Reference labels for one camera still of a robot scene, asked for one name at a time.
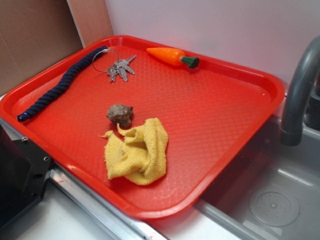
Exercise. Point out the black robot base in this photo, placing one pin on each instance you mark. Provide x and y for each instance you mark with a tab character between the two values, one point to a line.
24	171

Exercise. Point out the red plastic tray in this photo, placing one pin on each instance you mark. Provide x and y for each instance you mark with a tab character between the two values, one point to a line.
209	113

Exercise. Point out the brown rock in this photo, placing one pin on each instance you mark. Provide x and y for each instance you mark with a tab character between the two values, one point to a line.
121	114

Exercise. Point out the yellow cloth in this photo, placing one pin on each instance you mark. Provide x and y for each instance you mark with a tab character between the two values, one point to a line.
140	155

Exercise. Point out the orange toy carrot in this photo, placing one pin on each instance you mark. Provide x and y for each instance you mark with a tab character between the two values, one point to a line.
174	56

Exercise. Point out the grey toy faucet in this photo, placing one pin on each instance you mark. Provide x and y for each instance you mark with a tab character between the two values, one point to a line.
302	105

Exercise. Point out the grey toy sink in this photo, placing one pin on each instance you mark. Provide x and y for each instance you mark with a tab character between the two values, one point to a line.
269	191

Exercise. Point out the brown cardboard panel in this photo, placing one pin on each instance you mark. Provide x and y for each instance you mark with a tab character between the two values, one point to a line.
36	34

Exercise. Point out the silver keys on ring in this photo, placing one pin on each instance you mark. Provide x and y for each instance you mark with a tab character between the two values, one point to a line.
121	67

